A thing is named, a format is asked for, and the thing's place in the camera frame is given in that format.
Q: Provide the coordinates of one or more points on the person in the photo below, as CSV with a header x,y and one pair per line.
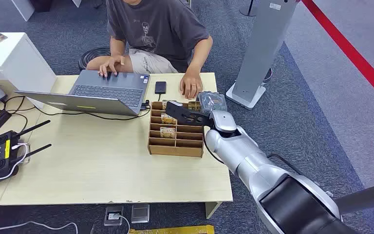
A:
x,y
158,25

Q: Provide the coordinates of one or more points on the grey tower stand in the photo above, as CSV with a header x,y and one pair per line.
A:
x,y
261,48

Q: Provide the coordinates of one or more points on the dark grey metal bar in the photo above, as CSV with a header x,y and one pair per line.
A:
x,y
364,196

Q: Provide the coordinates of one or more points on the black stand base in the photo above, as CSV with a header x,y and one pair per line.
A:
x,y
247,10

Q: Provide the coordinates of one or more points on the robot right arm silver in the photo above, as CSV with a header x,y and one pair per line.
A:
x,y
254,161

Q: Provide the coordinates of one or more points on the cardboard card organizer box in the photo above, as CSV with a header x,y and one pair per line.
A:
x,y
175,143

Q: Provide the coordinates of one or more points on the clear plastic bag of cards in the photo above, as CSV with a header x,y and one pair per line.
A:
x,y
212,100

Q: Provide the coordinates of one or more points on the white furniture block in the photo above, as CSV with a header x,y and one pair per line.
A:
x,y
24,8

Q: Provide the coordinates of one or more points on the small black device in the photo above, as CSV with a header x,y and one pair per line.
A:
x,y
160,87

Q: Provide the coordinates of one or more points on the person's right forearm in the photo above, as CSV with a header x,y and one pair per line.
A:
x,y
117,48

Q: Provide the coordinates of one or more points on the desk leg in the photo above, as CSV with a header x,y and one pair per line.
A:
x,y
212,209

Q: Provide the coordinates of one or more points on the yellow bar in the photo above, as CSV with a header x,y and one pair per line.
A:
x,y
174,230

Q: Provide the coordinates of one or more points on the person's right hand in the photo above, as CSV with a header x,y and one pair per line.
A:
x,y
111,64

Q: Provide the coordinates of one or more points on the black round stool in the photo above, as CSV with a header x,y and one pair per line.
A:
x,y
91,55

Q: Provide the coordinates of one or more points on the grey floor plate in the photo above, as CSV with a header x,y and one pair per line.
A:
x,y
140,213

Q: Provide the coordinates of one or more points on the robot right hand dark grey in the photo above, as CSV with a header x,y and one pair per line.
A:
x,y
187,115

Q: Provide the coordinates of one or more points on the person's left hand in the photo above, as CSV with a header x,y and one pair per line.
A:
x,y
191,84

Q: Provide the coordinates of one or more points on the patterned hotel card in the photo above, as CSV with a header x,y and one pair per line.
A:
x,y
168,132
168,119
164,104
194,106

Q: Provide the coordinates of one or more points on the white pedestal cabinet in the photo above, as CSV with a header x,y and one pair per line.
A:
x,y
9,64

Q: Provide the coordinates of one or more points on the floor power socket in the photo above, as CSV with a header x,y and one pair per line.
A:
x,y
113,215

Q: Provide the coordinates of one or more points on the grey laptop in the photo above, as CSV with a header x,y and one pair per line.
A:
x,y
109,92

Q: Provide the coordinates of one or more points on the person's left forearm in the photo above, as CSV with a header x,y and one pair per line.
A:
x,y
201,55

